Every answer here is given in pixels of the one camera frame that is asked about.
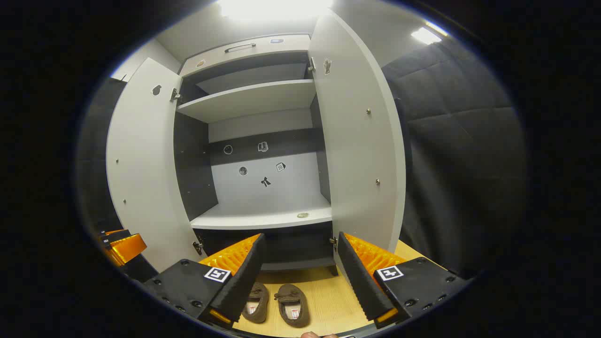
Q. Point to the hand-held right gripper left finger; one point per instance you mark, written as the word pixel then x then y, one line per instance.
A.
pixel 244 277

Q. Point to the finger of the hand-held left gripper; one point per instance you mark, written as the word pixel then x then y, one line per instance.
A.
pixel 110 232
pixel 127 248

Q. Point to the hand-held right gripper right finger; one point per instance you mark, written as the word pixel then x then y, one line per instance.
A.
pixel 359 277

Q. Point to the brown fuzzy shoe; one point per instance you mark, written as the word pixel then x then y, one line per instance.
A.
pixel 292 305
pixel 257 303

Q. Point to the grey shoe cabinet door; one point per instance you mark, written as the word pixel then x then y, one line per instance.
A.
pixel 357 141
pixel 141 164

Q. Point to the grey shoe cabinet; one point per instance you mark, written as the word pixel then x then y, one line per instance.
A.
pixel 263 197

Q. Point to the ceiling light panel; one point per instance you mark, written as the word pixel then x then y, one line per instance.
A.
pixel 426 35
pixel 274 8

